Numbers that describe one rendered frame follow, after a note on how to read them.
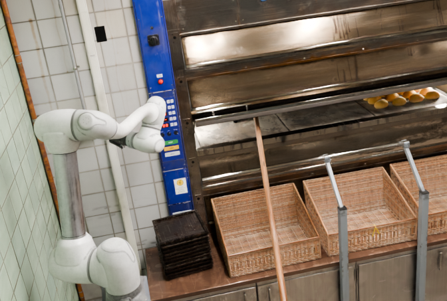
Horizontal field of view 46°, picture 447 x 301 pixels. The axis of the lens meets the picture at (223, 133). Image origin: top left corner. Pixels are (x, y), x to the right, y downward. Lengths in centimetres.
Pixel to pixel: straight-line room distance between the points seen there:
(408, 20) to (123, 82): 174
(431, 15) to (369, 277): 162
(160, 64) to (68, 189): 103
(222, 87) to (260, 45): 33
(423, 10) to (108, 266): 235
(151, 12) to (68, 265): 139
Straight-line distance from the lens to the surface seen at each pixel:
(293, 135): 336
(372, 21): 335
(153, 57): 302
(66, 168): 230
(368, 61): 340
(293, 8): 316
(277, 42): 315
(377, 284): 344
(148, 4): 297
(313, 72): 328
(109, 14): 300
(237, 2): 307
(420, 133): 373
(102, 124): 219
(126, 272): 232
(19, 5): 304
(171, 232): 315
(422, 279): 348
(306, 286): 325
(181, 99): 313
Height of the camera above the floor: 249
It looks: 22 degrees down
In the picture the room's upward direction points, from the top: 7 degrees counter-clockwise
